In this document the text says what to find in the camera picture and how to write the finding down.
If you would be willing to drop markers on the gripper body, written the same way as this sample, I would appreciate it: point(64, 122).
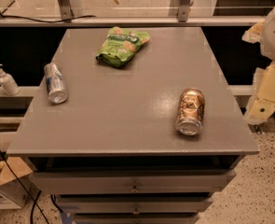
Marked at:
point(262, 103)

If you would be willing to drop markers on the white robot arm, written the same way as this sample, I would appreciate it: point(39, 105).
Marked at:
point(264, 33)

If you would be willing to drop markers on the gold crushed drink can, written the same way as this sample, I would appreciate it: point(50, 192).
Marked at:
point(190, 112)

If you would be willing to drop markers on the silver blue redbull can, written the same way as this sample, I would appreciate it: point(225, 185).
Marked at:
point(56, 88)

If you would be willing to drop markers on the grey drawer cabinet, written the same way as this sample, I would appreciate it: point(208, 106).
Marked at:
point(117, 129)

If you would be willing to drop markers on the green snack bag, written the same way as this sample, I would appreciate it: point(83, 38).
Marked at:
point(120, 45)

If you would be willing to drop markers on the top drawer metal knob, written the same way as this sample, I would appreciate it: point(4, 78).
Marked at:
point(134, 189)

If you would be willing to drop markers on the drawer metal knob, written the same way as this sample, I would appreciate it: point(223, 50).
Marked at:
point(136, 212)
point(134, 189)

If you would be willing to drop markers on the white pump dispenser bottle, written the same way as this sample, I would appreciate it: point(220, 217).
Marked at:
point(8, 83)

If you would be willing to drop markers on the cardboard box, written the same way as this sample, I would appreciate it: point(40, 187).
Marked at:
point(15, 185)

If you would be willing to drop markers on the grey metal frame post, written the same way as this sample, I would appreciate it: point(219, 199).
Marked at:
point(70, 9)

